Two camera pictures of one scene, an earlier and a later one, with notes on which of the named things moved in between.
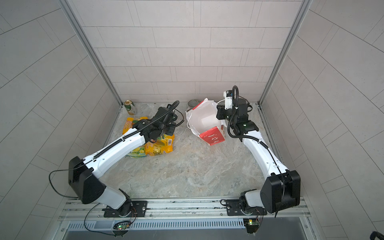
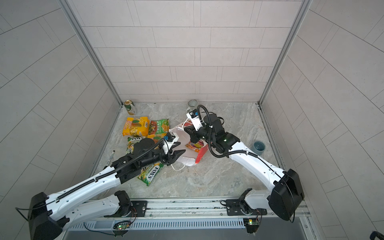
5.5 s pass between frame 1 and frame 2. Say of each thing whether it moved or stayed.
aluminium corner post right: stayed
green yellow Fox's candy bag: moved
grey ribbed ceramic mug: stayed
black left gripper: moved
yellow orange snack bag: stayed
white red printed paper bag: moved
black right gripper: moved
